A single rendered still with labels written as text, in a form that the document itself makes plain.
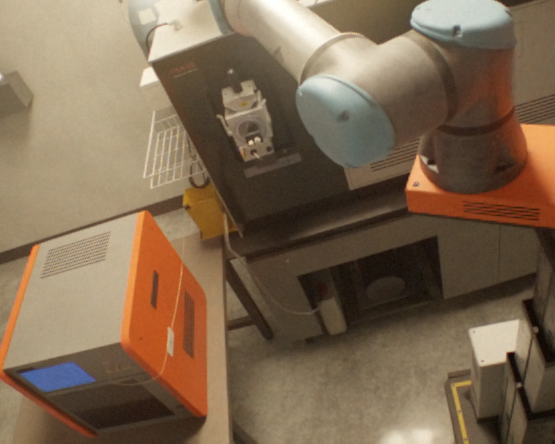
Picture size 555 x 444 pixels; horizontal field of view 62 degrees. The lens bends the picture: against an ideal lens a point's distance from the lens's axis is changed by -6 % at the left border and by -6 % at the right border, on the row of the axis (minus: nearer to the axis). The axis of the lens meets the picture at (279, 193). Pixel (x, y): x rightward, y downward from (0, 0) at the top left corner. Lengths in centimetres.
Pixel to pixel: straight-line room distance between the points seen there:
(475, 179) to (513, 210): 7
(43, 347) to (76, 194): 203
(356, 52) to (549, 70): 110
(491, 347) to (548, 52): 84
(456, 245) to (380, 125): 135
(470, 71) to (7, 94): 239
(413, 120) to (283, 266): 123
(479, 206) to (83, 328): 88
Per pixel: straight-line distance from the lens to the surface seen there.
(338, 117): 52
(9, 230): 355
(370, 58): 55
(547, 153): 74
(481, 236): 186
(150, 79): 170
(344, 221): 161
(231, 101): 128
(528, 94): 162
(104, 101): 274
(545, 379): 107
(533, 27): 151
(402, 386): 208
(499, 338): 137
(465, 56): 57
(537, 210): 68
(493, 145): 65
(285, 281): 178
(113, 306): 117
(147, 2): 210
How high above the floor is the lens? 191
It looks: 41 degrees down
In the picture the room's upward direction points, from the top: 23 degrees counter-clockwise
